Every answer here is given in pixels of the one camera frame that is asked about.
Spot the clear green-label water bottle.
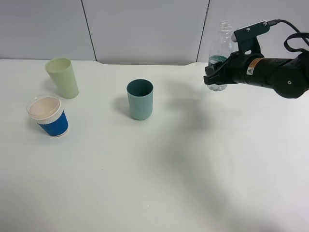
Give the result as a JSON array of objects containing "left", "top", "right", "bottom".
[{"left": 206, "top": 20, "right": 236, "bottom": 92}]

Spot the blue sleeved paper cup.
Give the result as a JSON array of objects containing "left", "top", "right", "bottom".
[{"left": 27, "top": 94, "right": 69, "bottom": 137}]

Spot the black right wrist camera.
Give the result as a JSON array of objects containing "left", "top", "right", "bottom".
[{"left": 231, "top": 20, "right": 270, "bottom": 55}]

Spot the pale green plastic cup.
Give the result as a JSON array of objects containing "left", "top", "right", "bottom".
[{"left": 45, "top": 58, "right": 79, "bottom": 99}]

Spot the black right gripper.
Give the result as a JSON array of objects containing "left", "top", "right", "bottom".
[{"left": 203, "top": 52, "right": 251, "bottom": 85}]

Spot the teal plastic cup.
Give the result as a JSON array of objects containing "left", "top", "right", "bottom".
[{"left": 126, "top": 79, "right": 154, "bottom": 120}]

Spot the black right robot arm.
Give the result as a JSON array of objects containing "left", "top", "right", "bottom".
[{"left": 204, "top": 51, "right": 309, "bottom": 99}]

